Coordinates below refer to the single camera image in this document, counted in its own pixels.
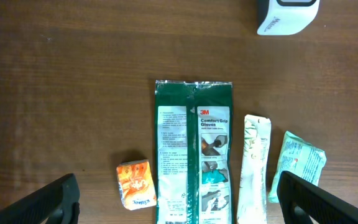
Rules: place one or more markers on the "white barcode scanner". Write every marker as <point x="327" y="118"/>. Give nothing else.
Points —
<point x="285" y="17"/>

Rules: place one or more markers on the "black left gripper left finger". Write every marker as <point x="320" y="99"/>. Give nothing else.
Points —
<point x="57" y="202"/>

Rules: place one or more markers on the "orange tissue pack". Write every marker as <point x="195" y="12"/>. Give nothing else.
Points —
<point x="136" y="185"/>

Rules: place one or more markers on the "white cream tube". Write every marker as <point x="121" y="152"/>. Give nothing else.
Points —
<point x="252" y="202"/>

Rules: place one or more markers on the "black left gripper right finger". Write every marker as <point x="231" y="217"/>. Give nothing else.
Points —
<point x="303" y="202"/>

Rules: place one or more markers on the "green glove package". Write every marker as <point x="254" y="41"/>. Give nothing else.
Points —
<point x="193" y="136"/>

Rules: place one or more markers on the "teal wipes packet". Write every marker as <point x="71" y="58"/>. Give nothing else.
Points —
<point x="299" y="157"/>

